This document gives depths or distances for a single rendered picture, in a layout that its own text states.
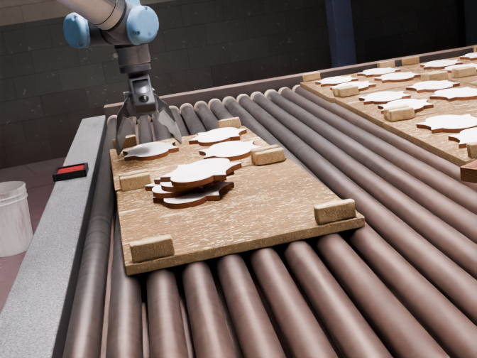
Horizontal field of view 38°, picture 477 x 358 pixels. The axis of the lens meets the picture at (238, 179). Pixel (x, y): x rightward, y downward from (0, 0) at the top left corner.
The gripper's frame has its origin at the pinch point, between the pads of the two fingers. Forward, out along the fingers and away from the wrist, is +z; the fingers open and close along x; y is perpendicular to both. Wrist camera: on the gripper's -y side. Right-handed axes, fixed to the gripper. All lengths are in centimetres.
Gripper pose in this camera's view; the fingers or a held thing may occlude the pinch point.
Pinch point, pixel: (150, 150)
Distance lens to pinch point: 164.3
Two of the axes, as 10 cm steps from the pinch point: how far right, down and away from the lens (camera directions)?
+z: 1.4, 9.6, 2.5
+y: -2.0, -2.2, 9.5
